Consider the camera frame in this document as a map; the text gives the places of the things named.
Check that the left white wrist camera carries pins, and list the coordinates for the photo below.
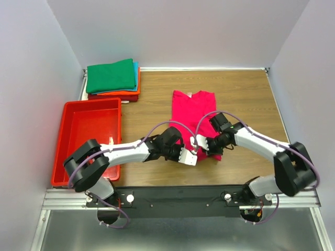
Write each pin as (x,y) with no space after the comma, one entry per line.
(187,157)

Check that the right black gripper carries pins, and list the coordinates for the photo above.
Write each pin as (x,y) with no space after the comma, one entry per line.
(211,151)

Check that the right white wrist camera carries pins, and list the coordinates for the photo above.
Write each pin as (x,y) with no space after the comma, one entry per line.
(199,141)

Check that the folded dark red t shirt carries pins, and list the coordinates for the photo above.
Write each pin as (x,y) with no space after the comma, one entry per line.
(130,98)

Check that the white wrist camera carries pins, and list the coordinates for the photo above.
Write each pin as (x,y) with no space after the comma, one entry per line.
(187,157)
(199,141)

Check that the folded blue t shirt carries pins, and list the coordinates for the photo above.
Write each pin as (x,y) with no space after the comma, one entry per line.
(135,65)

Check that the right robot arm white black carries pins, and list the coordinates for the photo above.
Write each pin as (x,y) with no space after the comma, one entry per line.
(293,169)

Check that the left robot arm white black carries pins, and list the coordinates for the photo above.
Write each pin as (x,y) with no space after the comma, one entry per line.
(86,165)

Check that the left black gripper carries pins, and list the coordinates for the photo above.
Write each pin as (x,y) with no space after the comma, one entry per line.
(179,147)

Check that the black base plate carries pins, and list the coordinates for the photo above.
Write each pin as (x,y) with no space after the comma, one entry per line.
(184,201)

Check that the red plastic bin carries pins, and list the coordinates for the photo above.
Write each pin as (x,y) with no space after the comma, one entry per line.
(81,121)

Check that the folded green t shirt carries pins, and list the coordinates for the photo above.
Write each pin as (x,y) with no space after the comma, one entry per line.
(110,77)

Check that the pink t shirt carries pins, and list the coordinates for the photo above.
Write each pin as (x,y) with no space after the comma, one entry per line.
(188,109)

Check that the folded orange t shirt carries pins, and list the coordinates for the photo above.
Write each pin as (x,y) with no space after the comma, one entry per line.
(134,92)

